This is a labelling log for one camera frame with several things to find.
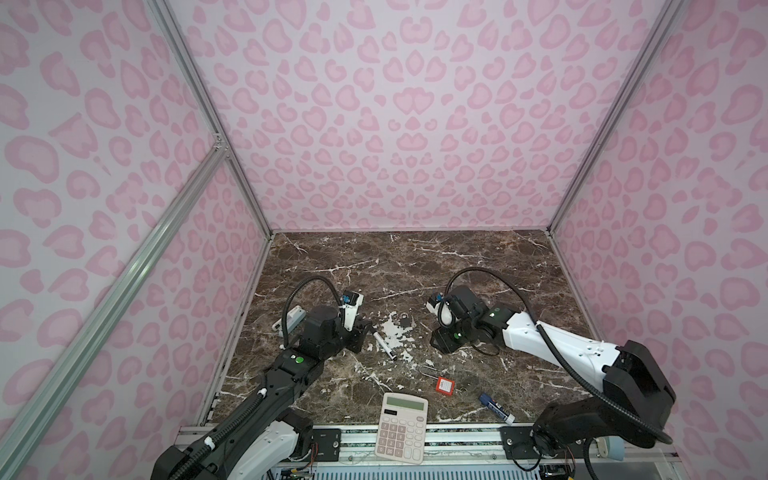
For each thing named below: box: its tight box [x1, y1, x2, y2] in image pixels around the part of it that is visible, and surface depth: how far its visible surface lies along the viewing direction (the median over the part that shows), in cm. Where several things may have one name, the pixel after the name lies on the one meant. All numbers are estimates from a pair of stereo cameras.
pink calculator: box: [374, 392, 428, 465], surface depth 76 cm
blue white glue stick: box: [479, 393, 516, 425], surface depth 78 cm
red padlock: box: [418, 365, 456, 396], surface depth 82 cm
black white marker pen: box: [373, 331, 397, 361], surface depth 91 cm
